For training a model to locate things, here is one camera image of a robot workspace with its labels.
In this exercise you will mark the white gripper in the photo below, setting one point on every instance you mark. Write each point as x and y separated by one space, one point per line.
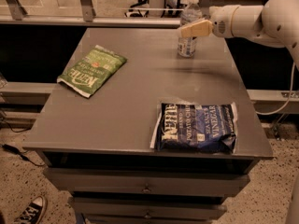
221 20

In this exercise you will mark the clear plastic water bottle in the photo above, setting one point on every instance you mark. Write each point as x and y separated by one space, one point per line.
186 42

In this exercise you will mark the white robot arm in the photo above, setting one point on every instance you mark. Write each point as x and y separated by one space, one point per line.
272 195

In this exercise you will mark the blue Kettle chip bag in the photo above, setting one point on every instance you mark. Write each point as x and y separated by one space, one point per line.
203 128

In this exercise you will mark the green Kettle chip bag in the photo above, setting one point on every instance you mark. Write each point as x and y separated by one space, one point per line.
90 73

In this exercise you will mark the grey metal railing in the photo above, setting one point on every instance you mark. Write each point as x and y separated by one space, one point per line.
90 13

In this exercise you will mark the upper grey drawer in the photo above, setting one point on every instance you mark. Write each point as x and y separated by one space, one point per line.
141 182

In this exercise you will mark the grey drawer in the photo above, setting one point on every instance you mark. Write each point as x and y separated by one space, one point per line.
146 209
141 182

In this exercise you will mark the lower grey drawer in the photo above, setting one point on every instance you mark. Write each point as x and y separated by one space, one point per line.
146 209

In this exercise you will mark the black canvas sneaker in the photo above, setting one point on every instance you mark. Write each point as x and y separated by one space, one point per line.
33 213

